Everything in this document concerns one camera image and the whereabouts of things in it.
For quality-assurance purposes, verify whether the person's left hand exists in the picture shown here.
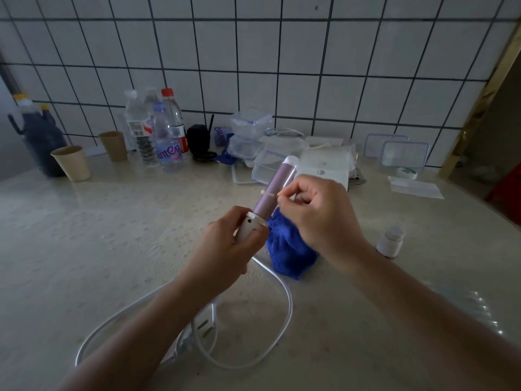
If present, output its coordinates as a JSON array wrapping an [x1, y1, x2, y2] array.
[[178, 205, 270, 300]]

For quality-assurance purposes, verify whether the person's right hand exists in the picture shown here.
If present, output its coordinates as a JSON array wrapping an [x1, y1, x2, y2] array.
[[277, 174, 374, 276]]

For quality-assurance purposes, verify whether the purple and white curling iron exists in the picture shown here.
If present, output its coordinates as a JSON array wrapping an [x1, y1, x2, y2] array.
[[235, 155, 302, 245]]

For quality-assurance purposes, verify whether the blue microfiber cloth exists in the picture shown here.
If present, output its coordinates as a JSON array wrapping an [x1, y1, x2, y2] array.
[[266, 207, 321, 280]]

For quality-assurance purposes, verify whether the person's left forearm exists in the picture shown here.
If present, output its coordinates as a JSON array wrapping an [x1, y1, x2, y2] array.
[[56, 277, 228, 391]]

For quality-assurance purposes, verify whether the person's right forearm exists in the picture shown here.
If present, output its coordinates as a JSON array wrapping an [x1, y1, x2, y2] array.
[[346, 248, 521, 391]]

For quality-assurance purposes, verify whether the clear open plastic container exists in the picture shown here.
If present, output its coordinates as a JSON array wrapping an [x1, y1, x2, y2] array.
[[251, 148, 303, 186]]

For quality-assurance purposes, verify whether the white box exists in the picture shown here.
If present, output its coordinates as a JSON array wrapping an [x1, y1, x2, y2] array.
[[292, 149, 355, 191]]

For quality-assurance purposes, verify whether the clear plastic container lid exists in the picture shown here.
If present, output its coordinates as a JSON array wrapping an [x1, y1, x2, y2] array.
[[231, 162, 261, 185]]

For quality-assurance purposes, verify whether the white plastic bag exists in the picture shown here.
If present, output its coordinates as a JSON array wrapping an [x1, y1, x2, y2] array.
[[304, 136, 355, 159]]

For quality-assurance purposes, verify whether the clear plastic food container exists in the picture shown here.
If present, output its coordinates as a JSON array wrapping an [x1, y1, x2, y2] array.
[[227, 134, 266, 160]]

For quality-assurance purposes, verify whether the clear container with blue lid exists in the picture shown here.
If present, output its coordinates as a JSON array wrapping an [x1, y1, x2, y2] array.
[[230, 108, 274, 137]]

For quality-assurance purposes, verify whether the blue and white packet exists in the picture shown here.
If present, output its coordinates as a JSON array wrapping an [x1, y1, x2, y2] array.
[[213, 126, 233, 148]]

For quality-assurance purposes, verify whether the clear lid with blue rim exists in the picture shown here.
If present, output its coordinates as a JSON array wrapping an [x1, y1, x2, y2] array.
[[363, 134, 409, 159]]

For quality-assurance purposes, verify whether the small white pill bottle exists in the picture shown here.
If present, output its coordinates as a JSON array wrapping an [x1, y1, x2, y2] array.
[[376, 226, 406, 260]]

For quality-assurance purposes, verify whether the clear lid with grey rim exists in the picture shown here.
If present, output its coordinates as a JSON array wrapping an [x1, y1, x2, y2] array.
[[378, 141, 430, 170]]

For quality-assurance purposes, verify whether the clear bottle with pink label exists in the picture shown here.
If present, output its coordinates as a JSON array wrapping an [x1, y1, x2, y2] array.
[[151, 102, 183, 174]]

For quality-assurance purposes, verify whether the clear bottle with red cap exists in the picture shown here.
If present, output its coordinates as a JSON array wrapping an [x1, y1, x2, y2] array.
[[161, 88, 190, 154]]

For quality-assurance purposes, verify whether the clear bottle with white cap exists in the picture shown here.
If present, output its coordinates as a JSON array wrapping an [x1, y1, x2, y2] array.
[[124, 90, 158, 166]]

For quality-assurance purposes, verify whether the brown paper cup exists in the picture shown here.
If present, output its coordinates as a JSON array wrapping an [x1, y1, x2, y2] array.
[[99, 130, 129, 163]]

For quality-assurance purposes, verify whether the clear empty plastic bottle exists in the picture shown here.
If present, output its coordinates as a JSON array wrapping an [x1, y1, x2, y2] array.
[[142, 87, 162, 115]]

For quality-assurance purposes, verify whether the beige paper cup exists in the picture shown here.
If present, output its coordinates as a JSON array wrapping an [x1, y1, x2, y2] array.
[[50, 146, 92, 183]]

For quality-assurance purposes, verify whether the red object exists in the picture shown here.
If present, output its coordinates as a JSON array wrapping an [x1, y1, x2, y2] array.
[[485, 162, 521, 214]]

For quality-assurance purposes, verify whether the dark jug with yellow cap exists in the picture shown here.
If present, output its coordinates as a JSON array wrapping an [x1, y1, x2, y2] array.
[[8, 93, 68, 178]]

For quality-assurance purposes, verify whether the white power cord with plug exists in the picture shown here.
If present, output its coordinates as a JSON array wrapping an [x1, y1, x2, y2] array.
[[75, 256, 294, 371]]

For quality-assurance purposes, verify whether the wooden door frame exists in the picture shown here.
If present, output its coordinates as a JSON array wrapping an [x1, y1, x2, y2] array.
[[439, 31, 521, 180]]

